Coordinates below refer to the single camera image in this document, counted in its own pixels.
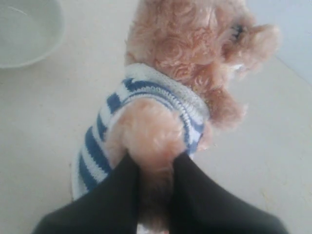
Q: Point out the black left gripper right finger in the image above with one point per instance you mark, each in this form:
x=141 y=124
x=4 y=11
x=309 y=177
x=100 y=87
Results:
x=201 y=206

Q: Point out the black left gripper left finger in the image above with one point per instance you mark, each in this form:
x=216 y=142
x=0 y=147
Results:
x=111 y=208

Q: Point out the teddy bear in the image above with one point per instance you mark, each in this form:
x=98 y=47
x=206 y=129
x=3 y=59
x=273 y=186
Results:
x=179 y=58

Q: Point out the white round bowl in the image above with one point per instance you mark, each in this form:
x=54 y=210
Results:
x=30 y=30

